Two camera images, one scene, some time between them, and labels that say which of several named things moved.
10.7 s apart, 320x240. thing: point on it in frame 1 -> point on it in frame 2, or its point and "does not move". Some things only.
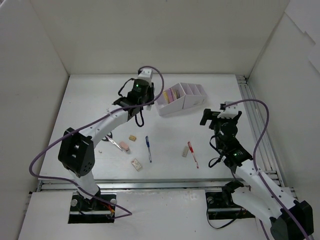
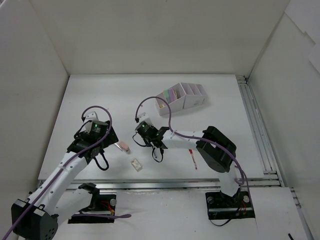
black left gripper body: (150, 93) -> (111, 135)
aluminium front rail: (69, 185) does not move
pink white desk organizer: (182, 96) does not move
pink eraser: (124, 146) does not move
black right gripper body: (215, 118) -> (140, 129)
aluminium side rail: (266, 162) does not move
